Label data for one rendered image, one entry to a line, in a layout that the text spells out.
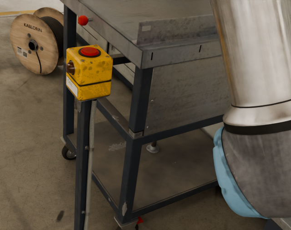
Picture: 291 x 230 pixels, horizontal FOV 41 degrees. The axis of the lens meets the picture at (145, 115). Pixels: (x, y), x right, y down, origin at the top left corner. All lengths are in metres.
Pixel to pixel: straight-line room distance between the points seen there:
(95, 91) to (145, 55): 0.23
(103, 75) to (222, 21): 0.39
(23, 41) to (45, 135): 0.78
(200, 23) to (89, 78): 0.45
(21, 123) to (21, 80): 0.47
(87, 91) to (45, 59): 1.71
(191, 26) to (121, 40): 0.21
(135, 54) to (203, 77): 0.28
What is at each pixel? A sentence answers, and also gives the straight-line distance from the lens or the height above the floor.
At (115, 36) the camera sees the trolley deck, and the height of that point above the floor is 0.83.
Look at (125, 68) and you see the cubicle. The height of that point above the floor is 0.13.
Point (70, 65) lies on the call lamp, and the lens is 0.87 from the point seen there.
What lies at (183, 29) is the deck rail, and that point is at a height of 0.88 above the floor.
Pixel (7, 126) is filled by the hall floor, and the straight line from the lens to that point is 2.19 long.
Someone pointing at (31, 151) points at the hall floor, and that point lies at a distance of 2.01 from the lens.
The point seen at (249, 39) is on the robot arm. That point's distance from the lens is 0.55.
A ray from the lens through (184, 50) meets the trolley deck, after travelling 1.14.
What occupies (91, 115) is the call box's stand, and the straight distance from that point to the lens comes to 0.95.
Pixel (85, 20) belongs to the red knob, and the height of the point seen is 0.82.
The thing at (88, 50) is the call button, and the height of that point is 0.91.
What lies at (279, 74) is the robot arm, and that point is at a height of 1.05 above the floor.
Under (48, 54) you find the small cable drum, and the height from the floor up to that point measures 0.17.
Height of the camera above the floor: 1.27
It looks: 33 degrees down
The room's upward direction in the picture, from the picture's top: 8 degrees clockwise
